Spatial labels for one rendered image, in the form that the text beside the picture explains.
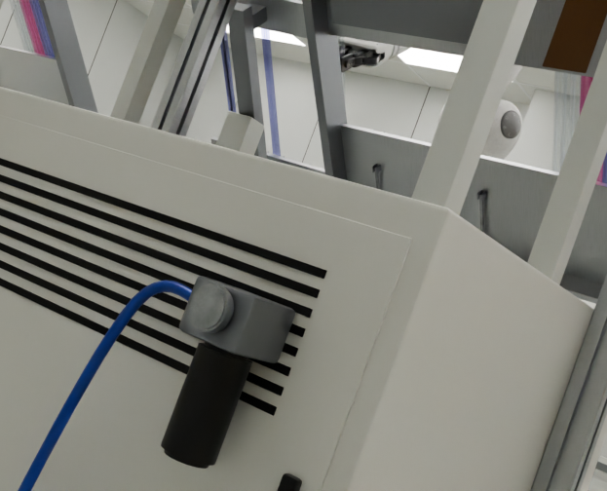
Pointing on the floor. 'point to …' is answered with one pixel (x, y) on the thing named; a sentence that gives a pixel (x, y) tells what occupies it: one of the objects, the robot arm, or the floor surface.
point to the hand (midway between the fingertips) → (341, 61)
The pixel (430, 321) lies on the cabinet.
